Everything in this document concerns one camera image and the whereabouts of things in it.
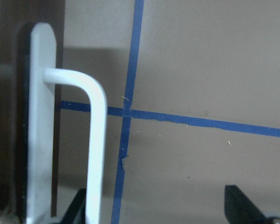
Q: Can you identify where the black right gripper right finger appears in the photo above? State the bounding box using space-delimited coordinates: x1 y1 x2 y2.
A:
224 185 280 224

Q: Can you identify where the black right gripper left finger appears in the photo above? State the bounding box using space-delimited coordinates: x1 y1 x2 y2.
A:
60 189 86 224

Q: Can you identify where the white drawer handle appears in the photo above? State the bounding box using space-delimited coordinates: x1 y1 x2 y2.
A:
26 23 107 224

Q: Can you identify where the brown wooden drawer cabinet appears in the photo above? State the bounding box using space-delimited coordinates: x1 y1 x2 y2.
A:
0 0 65 224

